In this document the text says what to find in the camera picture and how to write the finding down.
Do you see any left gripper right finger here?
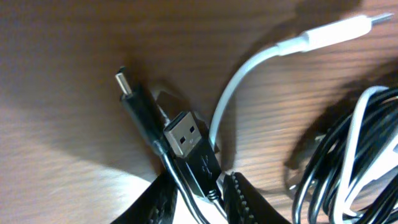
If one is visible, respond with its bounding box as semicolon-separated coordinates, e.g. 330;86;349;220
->
223;172;290;224

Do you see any white usb cable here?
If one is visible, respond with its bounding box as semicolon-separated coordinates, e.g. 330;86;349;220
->
208;12;398;224

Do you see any black usb cable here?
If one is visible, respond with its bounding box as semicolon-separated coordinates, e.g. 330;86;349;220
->
114;65;398;224

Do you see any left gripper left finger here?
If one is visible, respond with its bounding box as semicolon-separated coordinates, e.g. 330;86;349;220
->
111;172;178;224

